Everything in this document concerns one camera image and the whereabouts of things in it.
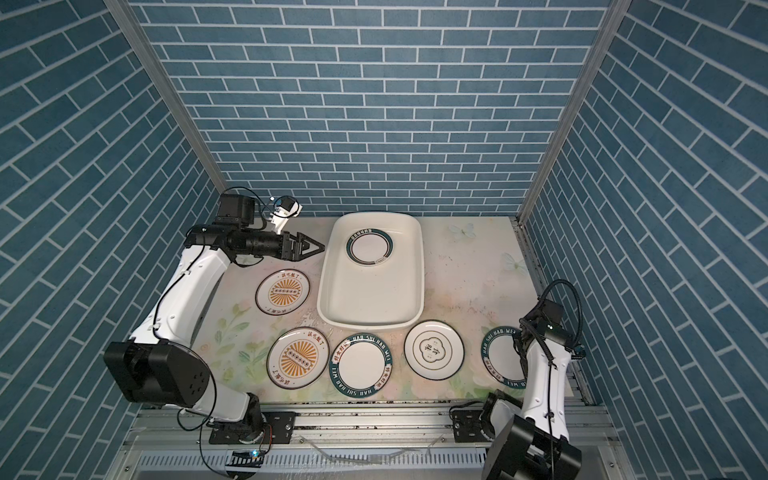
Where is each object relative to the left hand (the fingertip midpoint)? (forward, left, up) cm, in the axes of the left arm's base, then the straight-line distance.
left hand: (314, 246), depth 74 cm
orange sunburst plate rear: (+4, +17, -29) cm, 34 cm away
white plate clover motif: (-16, -32, -28) cm, 46 cm away
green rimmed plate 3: (-18, -52, -31) cm, 63 cm away
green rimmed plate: (-20, -10, -29) cm, 37 cm away
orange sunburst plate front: (-18, +8, -29) cm, 35 cm away
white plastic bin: (+3, -19, -30) cm, 35 cm away
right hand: (-21, -56, -21) cm, 63 cm away
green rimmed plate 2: (+23, -12, -28) cm, 38 cm away
